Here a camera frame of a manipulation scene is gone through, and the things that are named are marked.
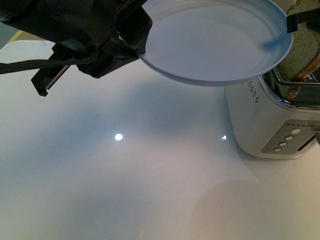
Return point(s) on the toasted bread slice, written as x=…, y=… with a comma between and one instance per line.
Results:
x=304, y=56

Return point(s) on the white chrome two-slot toaster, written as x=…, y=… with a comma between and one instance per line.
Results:
x=274, y=118

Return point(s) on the white round plate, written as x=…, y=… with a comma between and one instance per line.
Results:
x=213, y=43

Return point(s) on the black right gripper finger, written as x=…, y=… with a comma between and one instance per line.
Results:
x=310, y=17

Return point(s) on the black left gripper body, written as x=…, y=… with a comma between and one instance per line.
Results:
x=79, y=24

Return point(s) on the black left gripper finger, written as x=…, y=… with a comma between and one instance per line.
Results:
x=121, y=49

